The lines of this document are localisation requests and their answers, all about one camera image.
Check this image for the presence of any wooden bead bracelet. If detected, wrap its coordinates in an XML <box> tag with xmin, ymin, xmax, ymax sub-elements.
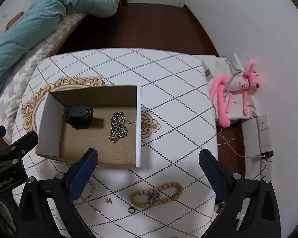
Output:
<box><xmin>130</xmin><ymin>181</ymin><xmax>185</xmax><ymax>209</ymax></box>

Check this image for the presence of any white power strip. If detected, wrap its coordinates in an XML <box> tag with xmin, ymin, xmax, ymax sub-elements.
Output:
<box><xmin>256</xmin><ymin>114</ymin><xmax>273</xmax><ymax>178</ymax></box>

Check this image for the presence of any black charger plug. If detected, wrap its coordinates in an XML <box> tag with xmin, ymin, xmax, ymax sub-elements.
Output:
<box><xmin>260</xmin><ymin>150</ymin><xmax>274</xmax><ymax>160</ymax></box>

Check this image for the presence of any white cardboard box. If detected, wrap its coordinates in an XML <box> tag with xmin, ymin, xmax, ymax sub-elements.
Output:
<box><xmin>35</xmin><ymin>85</ymin><xmax>141</xmax><ymax>168</ymax></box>

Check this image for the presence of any gold earring piece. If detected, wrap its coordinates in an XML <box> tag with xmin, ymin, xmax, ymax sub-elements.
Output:
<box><xmin>104</xmin><ymin>198</ymin><xmax>112</xmax><ymax>205</ymax></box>

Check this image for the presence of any black smartwatch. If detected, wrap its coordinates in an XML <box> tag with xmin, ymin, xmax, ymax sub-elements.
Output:
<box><xmin>64</xmin><ymin>106</ymin><xmax>94</xmax><ymax>130</ymax></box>

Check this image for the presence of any white patterned tablecloth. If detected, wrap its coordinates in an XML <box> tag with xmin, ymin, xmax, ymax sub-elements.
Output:
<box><xmin>12</xmin><ymin>48</ymin><xmax>217</xmax><ymax>237</ymax></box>

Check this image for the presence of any silver pendant charm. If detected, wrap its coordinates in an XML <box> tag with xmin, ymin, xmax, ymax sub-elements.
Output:
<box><xmin>148</xmin><ymin>190</ymin><xmax>160</xmax><ymax>203</ymax></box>

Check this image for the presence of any grey clothes hanger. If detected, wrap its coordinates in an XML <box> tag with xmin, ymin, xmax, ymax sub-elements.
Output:
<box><xmin>224</xmin><ymin>56</ymin><xmax>244</xmax><ymax>98</ymax></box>

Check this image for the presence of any pink panther plush toy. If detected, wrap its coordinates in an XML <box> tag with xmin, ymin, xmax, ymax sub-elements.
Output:
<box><xmin>210</xmin><ymin>59</ymin><xmax>260</xmax><ymax>128</ymax></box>

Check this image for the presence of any teal duvet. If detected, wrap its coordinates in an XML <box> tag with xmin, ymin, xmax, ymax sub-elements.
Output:
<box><xmin>0</xmin><ymin>0</ymin><xmax>119</xmax><ymax>92</ymax></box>

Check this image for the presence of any silver chain necklace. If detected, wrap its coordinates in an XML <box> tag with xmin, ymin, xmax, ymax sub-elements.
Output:
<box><xmin>108</xmin><ymin>111</ymin><xmax>137</xmax><ymax>144</ymax></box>

